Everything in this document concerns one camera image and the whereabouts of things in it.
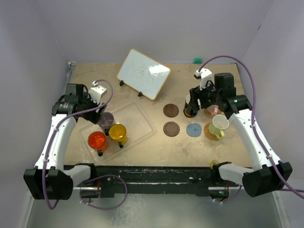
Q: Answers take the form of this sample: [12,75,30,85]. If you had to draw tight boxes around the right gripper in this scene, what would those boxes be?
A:
[189,79,222,111]

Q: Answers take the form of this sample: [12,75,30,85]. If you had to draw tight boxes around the purple cup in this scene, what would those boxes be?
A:
[97,112,116,136]

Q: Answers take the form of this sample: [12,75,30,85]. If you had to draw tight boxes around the pink cup white inside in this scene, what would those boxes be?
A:
[206,105,221,118]

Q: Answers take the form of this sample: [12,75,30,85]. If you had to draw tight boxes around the dark brown wooden coaster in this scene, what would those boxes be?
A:
[163,104,179,117]

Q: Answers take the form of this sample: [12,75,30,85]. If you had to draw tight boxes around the blue round coaster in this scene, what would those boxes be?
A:
[186,123,202,137]

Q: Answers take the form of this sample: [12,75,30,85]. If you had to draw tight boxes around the woven rattan coaster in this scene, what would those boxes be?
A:
[204,123,225,141]

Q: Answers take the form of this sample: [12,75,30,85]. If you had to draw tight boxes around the pale yellow cup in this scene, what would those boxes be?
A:
[208,114,229,141]

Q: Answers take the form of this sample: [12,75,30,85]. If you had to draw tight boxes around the white cup black handle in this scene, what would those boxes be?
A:
[183,95,191,114]

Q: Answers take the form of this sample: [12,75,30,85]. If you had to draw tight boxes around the orange black-rimmed coaster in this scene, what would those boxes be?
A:
[184,113,197,118]

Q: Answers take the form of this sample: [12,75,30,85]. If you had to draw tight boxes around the tan cork coaster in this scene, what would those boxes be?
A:
[204,109,221,119]

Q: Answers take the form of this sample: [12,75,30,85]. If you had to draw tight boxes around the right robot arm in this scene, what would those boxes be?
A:
[184,69,293,197]

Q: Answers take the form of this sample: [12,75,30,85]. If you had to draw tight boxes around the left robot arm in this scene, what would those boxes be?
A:
[23,82,107,200]

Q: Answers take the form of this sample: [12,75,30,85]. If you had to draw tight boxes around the orange transparent cup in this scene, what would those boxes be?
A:
[87,131,109,157]

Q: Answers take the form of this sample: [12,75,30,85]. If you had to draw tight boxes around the yellow transparent cup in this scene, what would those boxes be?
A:
[109,123,128,148]

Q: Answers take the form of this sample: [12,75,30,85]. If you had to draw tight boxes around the dark brown ringed coaster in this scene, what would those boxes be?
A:
[163,122,180,137]

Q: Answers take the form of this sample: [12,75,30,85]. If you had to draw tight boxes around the clear plastic tray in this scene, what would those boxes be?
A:
[77,101,156,165]

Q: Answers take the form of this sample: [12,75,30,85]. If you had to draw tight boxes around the small whiteboard on stand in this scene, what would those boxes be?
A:
[117,49,171,100]

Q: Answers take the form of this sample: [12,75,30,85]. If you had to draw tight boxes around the yellow tape roll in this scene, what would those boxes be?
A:
[209,160,219,169]

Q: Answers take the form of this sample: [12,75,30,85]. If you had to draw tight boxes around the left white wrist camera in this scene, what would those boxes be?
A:
[88,81,107,105]

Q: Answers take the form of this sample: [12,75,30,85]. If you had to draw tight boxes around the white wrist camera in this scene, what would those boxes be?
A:
[194,68,212,90]
[88,81,107,105]

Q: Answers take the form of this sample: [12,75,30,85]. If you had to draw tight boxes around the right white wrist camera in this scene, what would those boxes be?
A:
[194,68,212,90]

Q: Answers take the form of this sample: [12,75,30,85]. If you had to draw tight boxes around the green object at wall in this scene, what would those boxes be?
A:
[193,58,202,64]

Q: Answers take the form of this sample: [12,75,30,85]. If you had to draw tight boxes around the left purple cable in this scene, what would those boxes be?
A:
[41,79,129,211]

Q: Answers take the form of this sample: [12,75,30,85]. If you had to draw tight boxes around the purple cable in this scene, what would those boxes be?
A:
[41,79,129,211]
[199,56,304,205]

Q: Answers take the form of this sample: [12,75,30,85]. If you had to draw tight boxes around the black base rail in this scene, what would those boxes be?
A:
[76,165,238,198]

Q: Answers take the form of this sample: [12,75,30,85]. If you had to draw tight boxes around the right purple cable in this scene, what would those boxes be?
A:
[199,56,304,205]

